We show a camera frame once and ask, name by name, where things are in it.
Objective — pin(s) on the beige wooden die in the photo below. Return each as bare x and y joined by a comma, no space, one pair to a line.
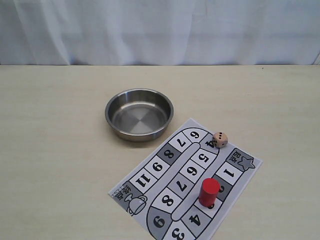
220,139

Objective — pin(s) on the red cylinder game piece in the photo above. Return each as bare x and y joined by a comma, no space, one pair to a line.
208,192

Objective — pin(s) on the round stainless steel bowl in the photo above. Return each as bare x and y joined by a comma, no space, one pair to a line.
139,114

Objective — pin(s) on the printed number game board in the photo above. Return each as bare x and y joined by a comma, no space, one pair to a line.
161,193

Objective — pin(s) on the white fabric curtain backdrop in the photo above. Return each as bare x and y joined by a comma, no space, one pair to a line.
159,32

